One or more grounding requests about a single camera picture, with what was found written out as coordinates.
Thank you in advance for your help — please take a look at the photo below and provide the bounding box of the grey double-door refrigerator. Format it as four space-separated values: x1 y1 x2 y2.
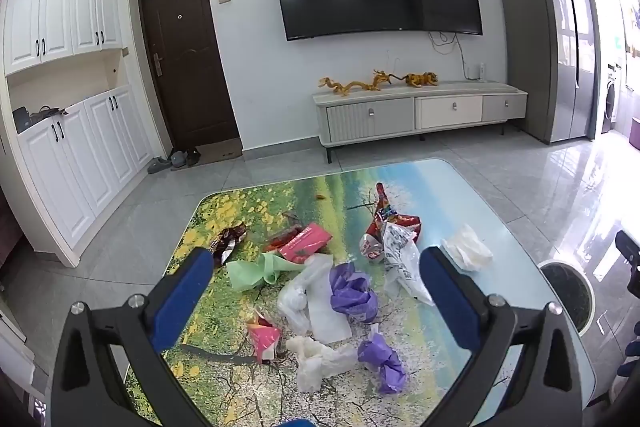
492 0 602 146

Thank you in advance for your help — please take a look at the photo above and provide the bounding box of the large purple plastic bag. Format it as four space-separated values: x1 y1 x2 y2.
329 261 382 324

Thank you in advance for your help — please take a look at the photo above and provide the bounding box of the white round trash bin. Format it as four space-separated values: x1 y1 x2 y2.
537 258 597 337

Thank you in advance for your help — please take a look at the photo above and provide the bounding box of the white printed plastic bag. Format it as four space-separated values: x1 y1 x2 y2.
381 222 435 307

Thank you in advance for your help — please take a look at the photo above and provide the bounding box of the pink red wrapper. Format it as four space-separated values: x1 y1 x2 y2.
247 309 282 364

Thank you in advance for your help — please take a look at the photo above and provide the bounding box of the golden dragon figurine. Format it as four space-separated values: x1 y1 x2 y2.
319 69 402 98

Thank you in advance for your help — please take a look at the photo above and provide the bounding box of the white built-in cabinet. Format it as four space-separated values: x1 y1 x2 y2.
0 0 156 269

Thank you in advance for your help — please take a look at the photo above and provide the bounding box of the pink cardboard box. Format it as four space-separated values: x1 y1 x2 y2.
276 222 333 264

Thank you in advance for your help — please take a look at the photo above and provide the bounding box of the small purple plastic bag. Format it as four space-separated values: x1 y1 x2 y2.
356 337 407 396

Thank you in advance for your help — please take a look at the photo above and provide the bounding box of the long red wrapper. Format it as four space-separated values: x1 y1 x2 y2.
375 182 401 223

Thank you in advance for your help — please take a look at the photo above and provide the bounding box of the grey white television stand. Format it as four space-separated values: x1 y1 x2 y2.
311 80 529 164

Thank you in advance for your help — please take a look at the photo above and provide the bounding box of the green plastic bag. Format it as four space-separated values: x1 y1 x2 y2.
226 254 302 292

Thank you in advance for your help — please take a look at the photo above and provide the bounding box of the person's right hand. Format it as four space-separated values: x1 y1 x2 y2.
617 319 640 378

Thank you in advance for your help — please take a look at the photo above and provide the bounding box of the brown doormat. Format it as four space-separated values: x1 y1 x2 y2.
197 138 242 164

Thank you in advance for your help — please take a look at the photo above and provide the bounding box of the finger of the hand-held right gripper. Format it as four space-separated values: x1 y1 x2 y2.
613 230 640 299

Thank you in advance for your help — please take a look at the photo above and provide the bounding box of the clear plastic bag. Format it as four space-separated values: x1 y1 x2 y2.
276 254 335 334

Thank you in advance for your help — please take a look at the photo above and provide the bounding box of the white tissue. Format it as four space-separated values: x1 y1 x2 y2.
440 223 494 271
286 334 359 393

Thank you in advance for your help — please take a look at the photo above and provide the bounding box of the dark brown foil wrapper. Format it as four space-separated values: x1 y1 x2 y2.
209 223 249 267

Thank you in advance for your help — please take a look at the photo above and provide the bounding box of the red snack packet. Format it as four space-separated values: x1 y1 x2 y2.
361 209 424 264

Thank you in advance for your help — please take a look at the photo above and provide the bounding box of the orange red wrapper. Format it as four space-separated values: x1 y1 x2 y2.
262 229 296 254

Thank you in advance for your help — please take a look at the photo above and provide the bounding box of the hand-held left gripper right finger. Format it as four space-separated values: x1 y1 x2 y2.
419 246 588 427

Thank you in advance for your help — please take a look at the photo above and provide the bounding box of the dark brown entrance door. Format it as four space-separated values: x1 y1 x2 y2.
137 0 242 158

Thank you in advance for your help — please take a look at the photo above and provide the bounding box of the golden tiger figurine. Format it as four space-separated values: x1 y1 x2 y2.
404 72 440 89

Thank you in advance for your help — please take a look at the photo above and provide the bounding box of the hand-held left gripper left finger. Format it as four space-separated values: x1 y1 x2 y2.
50 247 216 427

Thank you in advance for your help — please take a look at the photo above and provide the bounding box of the white washing machine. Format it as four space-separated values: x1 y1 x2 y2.
602 62 624 136

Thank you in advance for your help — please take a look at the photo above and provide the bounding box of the black bag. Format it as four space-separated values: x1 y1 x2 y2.
12 107 33 135

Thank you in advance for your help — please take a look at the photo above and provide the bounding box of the black television cable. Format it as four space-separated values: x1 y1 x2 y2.
427 31 469 80

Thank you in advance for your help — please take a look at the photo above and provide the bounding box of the white paper sheet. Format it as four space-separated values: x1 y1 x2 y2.
307 287 354 343

